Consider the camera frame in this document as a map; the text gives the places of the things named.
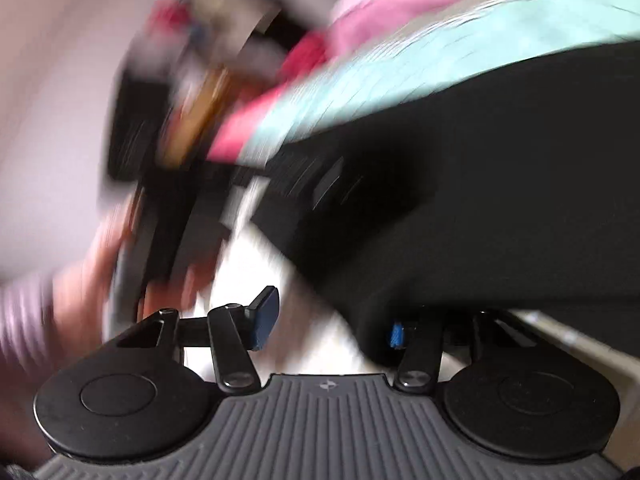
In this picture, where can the person's left hand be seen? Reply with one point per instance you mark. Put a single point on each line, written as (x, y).
(85, 280)

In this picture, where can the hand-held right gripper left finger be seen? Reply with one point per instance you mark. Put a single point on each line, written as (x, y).
(263, 318)

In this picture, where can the black pants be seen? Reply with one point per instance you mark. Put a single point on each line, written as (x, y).
(490, 200)

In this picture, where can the pink bed sheet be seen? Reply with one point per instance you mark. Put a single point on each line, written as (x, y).
(240, 130)

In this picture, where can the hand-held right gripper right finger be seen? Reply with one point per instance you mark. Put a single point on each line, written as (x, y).
(396, 336)

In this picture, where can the pile of red clothes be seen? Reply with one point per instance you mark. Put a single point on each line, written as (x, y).
(305, 57)

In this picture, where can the patterned teal and beige blanket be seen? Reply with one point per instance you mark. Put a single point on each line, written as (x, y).
(450, 45)

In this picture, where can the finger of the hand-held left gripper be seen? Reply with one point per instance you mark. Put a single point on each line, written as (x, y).
(320, 180)

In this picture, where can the pink pillow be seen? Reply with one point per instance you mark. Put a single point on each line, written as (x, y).
(400, 5)

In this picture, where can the person's left forearm striped sleeve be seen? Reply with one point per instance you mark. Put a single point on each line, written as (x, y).
(22, 340)

